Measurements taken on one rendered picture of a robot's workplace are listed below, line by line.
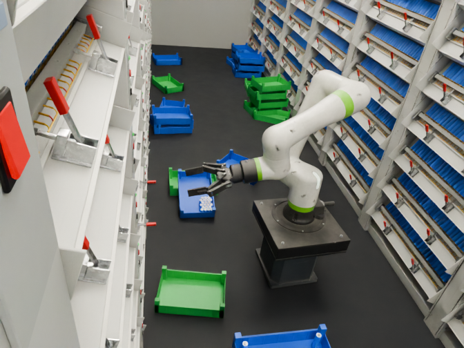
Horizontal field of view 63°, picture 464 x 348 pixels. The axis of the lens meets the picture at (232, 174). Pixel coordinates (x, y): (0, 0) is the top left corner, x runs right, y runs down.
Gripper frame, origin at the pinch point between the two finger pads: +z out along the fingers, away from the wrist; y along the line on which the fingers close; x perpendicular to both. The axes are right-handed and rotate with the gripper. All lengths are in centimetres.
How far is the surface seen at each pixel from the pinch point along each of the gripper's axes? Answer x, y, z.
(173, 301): -56, -10, 18
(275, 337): -29, -53, -19
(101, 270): 49, -83, 9
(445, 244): -46, -18, -105
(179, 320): -57, -20, 16
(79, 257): 68, -100, 3
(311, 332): -30, -53, -31
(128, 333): 10, -67, 17
